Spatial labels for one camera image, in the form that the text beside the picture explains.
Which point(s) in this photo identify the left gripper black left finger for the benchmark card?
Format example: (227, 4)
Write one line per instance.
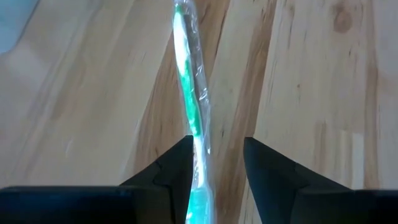
(109, 205)

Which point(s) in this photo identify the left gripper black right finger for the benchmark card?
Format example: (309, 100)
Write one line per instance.
(311, 205)

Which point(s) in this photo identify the green toothbrush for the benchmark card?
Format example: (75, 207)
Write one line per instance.
(189, 93)

